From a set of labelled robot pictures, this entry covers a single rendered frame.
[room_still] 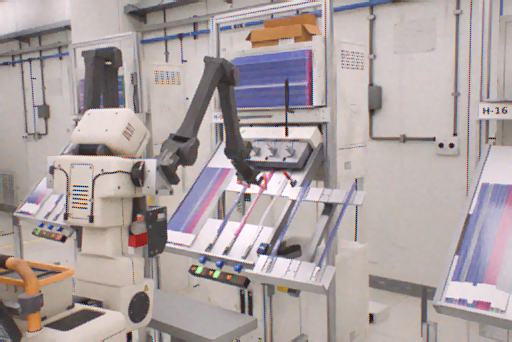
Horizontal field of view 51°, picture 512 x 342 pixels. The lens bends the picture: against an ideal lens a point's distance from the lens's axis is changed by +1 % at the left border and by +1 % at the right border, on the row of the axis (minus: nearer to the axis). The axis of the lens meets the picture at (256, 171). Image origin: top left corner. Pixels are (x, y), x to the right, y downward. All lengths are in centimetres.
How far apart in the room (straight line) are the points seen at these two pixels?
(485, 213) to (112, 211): 128
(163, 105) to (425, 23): 188
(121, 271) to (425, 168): 264
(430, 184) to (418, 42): 99
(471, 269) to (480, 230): 16
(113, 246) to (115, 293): 15
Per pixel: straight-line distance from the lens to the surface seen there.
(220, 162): 292
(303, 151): 256
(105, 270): 186
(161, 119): 375
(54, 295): 164
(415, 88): 398
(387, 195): 412
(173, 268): 394
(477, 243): 201
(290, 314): 268
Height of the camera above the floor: 136
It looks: 6 degrees down
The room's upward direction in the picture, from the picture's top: 1 degrees counter-clockwise
